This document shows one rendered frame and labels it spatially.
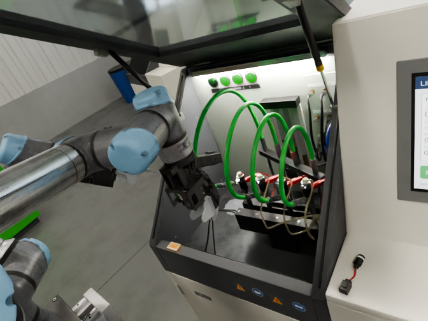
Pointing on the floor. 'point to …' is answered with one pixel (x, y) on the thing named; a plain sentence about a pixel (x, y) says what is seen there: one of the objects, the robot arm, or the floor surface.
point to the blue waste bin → (121, 83)
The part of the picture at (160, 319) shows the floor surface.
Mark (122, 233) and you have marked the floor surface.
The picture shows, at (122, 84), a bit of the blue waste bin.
